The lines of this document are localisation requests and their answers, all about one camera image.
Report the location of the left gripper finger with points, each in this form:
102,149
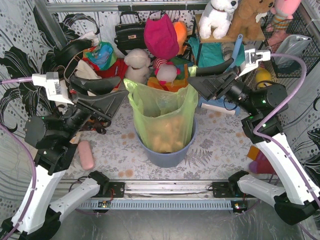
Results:
94,86
104,107

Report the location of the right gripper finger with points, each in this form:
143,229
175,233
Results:
214,70
206,86

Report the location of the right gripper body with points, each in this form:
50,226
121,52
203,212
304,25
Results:
217,86

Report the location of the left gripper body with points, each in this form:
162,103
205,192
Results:
91,108

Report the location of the blue lint roller mop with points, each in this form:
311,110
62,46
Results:
230,51

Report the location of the green trash bag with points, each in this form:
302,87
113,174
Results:
151,104

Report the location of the blue trash bin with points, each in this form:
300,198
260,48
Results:
173,159

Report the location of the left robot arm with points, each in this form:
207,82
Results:
38,217

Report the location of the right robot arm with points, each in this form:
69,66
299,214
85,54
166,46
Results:
298,197

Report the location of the cream canvas tote bag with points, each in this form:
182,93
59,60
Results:
84,70

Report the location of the rainbow striped bag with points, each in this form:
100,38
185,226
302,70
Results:
181,80

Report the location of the magenta cloth bag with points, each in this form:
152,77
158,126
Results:
160,38

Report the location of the teal folded cloth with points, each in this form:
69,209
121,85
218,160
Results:
215,53

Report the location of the red cloth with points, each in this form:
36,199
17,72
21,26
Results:
118,69

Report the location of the yellow plush toy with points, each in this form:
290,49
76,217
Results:
262,78

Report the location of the colourful printed cloth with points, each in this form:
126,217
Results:
100,57

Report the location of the wooden shelf rack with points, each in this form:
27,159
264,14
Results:
195,33

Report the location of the white plush lamb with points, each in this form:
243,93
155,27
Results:
138,63

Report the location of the pink faced plush doll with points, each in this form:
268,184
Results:
165,71

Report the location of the white plush dog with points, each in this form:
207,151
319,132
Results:
216,18

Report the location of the brown plush bear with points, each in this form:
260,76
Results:
245,16

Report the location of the black leather handbag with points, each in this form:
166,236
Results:
130,36

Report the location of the orange plush toy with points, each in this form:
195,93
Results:
181,33

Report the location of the crumpled brown paper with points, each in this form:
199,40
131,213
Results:
168,135

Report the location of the silver foil pouch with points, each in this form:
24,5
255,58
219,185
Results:
293,44

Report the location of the pink plush toy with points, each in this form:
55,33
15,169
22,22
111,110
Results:
282,11

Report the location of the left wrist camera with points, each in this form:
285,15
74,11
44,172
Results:
56,89

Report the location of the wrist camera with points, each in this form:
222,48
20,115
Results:
56,89
252,59

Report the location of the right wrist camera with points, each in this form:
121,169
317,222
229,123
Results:
252,59

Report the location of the black wire basket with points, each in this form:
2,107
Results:
285,67

